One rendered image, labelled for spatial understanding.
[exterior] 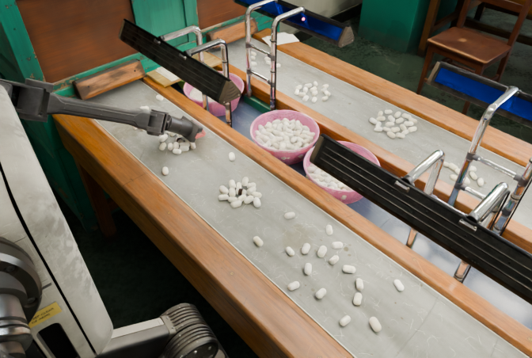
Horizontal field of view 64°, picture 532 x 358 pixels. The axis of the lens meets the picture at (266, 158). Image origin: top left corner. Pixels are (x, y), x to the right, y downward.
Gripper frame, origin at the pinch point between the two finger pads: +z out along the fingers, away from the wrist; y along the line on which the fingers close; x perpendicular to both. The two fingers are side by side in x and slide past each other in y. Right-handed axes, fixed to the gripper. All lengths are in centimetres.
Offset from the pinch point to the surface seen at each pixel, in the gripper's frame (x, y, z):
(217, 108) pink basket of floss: -9.4, 13.4, 14.7
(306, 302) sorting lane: 17, -75, -17
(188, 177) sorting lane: 13.0, -14.5, -12.5
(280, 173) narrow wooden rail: -3.8, -36.8, 3.3
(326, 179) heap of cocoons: -9, -48, 13
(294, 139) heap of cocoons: -14.8, -25.0, 19.2
